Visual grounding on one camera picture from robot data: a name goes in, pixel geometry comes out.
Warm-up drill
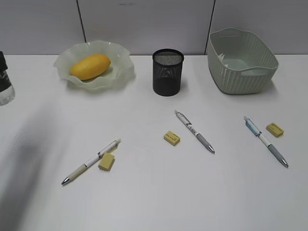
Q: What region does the grey grip white pen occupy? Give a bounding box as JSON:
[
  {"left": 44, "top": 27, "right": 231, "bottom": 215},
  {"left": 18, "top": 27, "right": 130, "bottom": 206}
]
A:
[{"left": 174, "top": 110, "right": 215, "bottom": 154}]

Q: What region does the white waste paper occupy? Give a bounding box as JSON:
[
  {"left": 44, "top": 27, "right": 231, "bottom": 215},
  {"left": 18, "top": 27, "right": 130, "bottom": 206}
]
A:
[{"left": 218, "top": 53, "right": 228, "bottom": 67}]

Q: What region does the yellow eraser far right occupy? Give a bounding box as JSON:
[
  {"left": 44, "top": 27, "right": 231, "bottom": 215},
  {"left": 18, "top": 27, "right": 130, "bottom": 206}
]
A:
[{"left": 266, "top": 123, "right": 284, "bottom": 138}]

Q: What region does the clear plastic water bottle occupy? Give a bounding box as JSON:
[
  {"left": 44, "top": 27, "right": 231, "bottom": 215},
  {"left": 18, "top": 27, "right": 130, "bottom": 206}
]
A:
[{"left": 0, "top": 51, "right": 15, "bottom": 106}]

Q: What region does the beige grip white pen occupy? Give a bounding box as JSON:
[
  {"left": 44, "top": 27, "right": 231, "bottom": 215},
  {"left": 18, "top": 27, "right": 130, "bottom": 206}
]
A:
[{"left": 61, "top": 139, "right": 121, "bottom": 186}]

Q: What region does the pale green plastic basket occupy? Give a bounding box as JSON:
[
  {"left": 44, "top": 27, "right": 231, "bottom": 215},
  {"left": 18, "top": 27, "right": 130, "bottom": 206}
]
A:
[{"left": 207, "top": 28, "right": 279, "bottom": 95}]

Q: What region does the blue clip grey grip pen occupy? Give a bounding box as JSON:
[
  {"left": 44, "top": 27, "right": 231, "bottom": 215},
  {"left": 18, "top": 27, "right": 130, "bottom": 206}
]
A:
[{"left": 244, "top": 116, "right": 289, "bottom": 168}]

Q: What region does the yellow eraser beside beige pen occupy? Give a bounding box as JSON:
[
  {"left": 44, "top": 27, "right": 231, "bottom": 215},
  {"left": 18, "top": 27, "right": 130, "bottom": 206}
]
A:
[{"left": 98, "top": 153, "right": 115, "bottom": 171}]

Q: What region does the black mesh pen holder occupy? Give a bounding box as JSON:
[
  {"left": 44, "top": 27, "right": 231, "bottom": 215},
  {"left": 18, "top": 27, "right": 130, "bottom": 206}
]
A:
[{"left": 152, "top": 49, "right": 184, "bottom": 97}]

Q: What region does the pale green wavy plate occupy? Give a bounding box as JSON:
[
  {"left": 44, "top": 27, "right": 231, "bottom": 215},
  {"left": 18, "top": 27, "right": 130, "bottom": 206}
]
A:
[{"left": 53, "top": 40, "right": 135, "bottom": 91}]

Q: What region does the yellow eraser with label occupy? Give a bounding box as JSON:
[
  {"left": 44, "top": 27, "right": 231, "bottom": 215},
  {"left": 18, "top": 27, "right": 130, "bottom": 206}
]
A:
[{"left": 164, "top": 131, "right": 180, "bottom": 146}]

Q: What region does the yellow mango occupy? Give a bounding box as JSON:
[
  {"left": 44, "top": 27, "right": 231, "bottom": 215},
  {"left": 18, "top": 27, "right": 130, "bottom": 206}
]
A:
[{"left": 70, "top": 54, "right": 111, "bottom": 80}]

